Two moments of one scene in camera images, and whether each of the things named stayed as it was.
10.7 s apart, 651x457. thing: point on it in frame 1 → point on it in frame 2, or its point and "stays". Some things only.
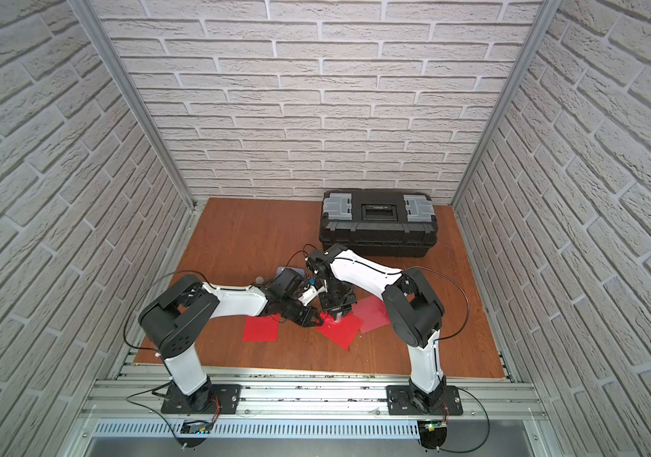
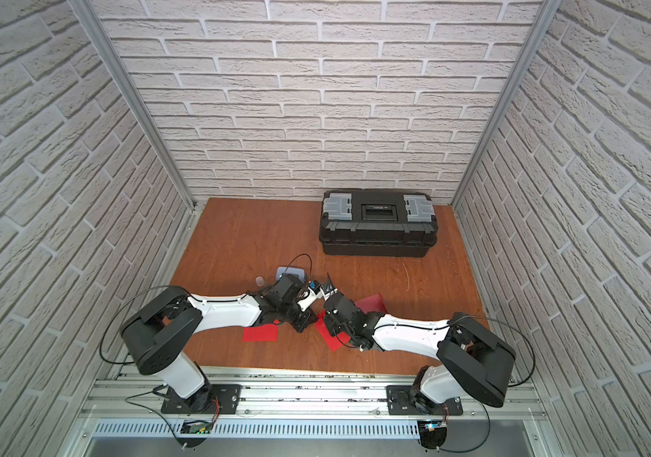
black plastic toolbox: (379, 222) stays
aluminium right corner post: (508, 100) stays
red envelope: (261, 328) stays
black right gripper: (344, 308) → (334, 331)
